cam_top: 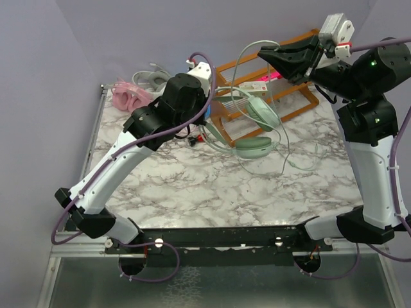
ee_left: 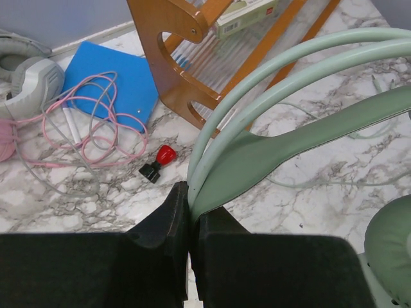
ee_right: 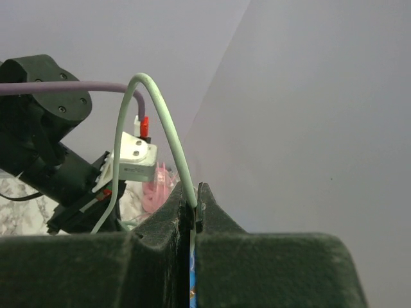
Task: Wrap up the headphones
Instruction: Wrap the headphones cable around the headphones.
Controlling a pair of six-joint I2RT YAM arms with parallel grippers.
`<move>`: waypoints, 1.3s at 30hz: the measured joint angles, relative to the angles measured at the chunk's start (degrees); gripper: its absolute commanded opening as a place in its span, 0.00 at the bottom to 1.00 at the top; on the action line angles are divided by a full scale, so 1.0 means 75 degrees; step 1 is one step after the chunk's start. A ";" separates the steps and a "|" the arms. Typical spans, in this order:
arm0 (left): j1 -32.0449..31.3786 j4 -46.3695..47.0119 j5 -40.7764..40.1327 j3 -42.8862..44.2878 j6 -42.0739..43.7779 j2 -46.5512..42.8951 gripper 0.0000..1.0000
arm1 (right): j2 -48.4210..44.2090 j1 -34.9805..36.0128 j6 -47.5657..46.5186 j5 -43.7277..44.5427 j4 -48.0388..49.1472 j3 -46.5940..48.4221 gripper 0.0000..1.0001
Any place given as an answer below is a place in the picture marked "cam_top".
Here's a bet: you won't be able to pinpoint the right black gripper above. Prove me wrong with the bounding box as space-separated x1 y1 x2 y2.
259 33 367 102

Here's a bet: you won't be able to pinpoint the mint green headphones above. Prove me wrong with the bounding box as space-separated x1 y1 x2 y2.
198 86 281 160

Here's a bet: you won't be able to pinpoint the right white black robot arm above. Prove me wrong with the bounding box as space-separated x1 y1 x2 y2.
258 35 410 251

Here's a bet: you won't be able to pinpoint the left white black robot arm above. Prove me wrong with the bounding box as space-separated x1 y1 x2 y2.
55 69 216 253

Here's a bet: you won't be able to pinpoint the pink grey headphones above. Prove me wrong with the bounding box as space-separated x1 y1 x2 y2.
110 64 171 113

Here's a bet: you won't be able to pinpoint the pink marker pen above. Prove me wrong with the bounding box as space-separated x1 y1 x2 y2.
259 72 282 82

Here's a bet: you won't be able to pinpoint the white green red box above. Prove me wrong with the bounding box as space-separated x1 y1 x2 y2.
238 81 268 98

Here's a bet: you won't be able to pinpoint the wooden three-tier rack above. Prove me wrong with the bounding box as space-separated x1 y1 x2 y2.
210 28 320 149

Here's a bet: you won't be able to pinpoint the blue notebook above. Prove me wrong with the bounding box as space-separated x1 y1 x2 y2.
204 105 211 119

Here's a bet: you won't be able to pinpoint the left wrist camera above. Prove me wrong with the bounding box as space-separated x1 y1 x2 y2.
186 59 212 93

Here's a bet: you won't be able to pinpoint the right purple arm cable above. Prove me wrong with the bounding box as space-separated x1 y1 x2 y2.
293 37 411 279

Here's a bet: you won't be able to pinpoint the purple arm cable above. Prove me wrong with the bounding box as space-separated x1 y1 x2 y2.
51 51 216 284
293 37 411 279

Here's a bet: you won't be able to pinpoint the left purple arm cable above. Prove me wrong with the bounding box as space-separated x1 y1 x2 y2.
51 51 216 284

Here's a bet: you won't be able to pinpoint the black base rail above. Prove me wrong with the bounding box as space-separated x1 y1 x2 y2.
105 225 332 267

